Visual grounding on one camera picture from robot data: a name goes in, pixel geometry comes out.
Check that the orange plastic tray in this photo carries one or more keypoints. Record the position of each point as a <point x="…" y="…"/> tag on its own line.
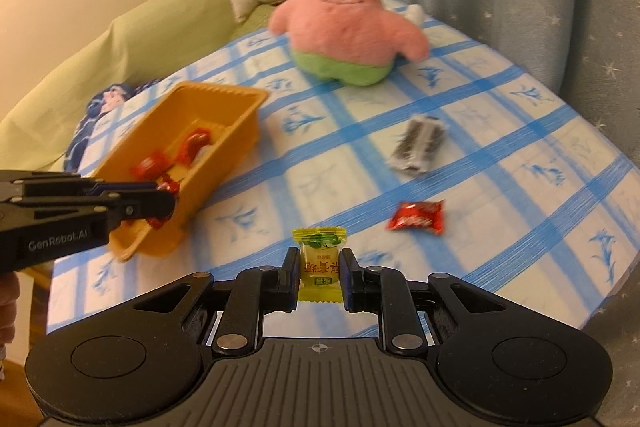
<point x="235" y="127"/>

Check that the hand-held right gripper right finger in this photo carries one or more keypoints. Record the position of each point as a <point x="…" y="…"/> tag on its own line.
<point x="348" y="282"/>

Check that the pink starfish plush toy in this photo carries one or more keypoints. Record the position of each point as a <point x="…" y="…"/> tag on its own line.
<point x="345" y="37"/>

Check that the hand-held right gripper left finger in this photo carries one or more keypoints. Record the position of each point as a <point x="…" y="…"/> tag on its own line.
<point x="292" y="269"/>

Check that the green sofa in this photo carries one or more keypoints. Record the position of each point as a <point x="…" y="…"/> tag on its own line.
<point x="125" y="47"/>

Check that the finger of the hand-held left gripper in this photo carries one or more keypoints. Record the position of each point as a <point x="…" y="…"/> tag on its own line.
<point x="145" y="203"/>
<point x="75" y="187"/>

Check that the blue checked tablecloth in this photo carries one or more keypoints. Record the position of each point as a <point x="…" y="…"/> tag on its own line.
<point x="475" y="187"/>

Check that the red pillow snack packet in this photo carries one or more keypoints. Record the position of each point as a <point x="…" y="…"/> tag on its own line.
<point x="417" y="217"/>

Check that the dark grey snack packet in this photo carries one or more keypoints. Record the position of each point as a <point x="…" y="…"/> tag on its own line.
<point x="417" y="142"/>

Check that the yellow candy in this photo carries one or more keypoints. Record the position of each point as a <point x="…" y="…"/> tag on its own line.
<point x="320" y="267"/>

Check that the dark blue patterned cloth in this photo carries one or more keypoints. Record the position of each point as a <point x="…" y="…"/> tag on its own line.
<point x="100" y="107"/>

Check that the shiny red twisted candy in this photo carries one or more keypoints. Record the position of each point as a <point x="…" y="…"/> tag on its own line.
<point x="150" y="166"/>

